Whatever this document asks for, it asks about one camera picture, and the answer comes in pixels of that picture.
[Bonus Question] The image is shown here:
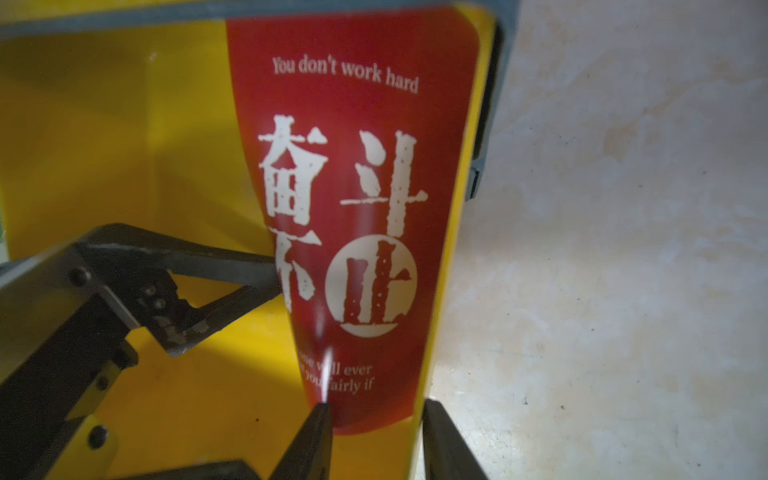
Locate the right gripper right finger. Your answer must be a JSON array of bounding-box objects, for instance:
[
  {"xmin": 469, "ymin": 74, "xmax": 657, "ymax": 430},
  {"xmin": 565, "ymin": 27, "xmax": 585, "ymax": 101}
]
[{"xmin": 422, "ymin": 399, "xmax": 488, "ymax": 480}]

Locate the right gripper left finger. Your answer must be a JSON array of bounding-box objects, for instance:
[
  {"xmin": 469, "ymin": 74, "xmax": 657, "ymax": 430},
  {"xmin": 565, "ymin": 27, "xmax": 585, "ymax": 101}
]
[{"xmin": 269, "ymin": 403, "xmax": 333, "ymax": 480}]

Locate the yellow drawer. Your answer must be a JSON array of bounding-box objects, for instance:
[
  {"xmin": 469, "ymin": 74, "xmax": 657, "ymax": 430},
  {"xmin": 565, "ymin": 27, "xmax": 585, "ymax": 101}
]
[{"xmin": 1, "ymin": 1, "xmax": 504, "ymax": 479}]

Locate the teal drawer cabinet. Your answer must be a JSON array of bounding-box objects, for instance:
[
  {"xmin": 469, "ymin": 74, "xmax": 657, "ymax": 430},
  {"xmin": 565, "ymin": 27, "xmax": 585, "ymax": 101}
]
[{"xmin": 0, "ymin": 0, "xmax": 522, "ymax": 202}]

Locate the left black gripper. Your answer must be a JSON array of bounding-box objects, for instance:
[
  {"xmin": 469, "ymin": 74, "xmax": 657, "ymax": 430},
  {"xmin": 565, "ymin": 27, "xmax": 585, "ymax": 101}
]
[{"xmin": 1, "ymin": 223, "xmax": 282, "ymax": 479}]

